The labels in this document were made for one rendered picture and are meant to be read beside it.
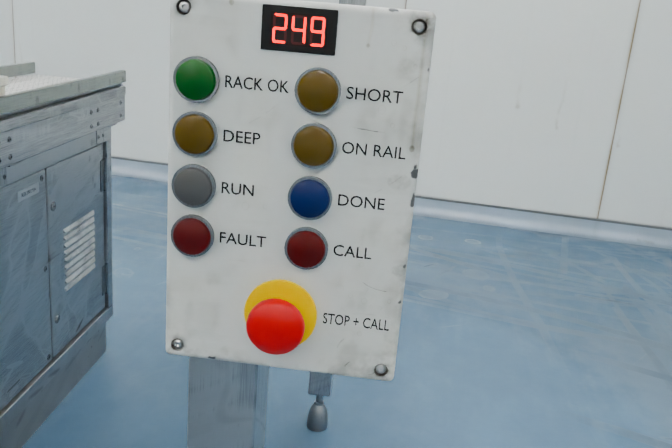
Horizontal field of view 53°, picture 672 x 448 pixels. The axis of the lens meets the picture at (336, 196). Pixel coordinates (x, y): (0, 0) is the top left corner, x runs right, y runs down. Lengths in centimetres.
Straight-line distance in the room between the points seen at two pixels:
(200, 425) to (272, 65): 33
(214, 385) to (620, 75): 345
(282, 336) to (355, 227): 9
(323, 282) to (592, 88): 344
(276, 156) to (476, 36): 337
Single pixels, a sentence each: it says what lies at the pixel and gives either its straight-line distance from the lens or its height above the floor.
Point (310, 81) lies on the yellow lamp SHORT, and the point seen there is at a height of 108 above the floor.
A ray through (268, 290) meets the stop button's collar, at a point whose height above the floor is 93.
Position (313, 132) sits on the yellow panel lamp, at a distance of 44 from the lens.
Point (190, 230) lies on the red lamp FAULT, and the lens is 47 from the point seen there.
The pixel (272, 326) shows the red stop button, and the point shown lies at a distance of 46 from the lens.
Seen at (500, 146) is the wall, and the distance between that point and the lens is 386.
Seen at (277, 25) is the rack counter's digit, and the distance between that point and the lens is 44.
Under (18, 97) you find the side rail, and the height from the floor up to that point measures 89.
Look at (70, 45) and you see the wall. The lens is 446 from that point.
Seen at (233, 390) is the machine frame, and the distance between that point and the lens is 60.
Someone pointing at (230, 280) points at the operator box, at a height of 93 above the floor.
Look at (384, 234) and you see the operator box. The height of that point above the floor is 98.
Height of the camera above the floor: 113
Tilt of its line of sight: 16 degrees down
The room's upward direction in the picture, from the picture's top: 5 degrees clockwise
